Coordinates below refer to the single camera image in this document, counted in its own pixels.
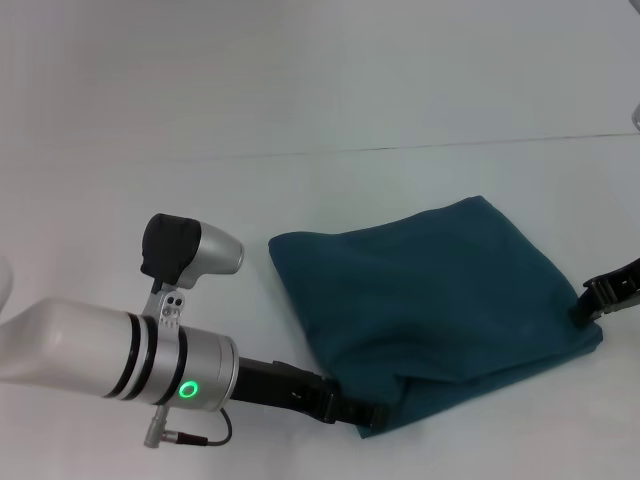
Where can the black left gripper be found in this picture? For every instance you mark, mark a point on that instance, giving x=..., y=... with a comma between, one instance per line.
x=280, y=385

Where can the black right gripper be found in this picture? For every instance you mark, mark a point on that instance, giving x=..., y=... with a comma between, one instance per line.
x=617, y=290

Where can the teal blue t-shirt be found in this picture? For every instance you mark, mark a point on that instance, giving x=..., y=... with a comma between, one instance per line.
x=430, y=310

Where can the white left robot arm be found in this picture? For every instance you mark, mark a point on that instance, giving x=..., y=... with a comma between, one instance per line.
x=110, y=350

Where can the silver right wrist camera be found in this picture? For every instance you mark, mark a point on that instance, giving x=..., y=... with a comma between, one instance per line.
x=636, y=117

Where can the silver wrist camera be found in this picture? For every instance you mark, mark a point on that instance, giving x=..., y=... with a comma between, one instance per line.
x=185, y=255
x=636, y=117

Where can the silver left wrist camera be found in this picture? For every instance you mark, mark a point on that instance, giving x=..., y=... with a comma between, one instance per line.
x=185, y=255

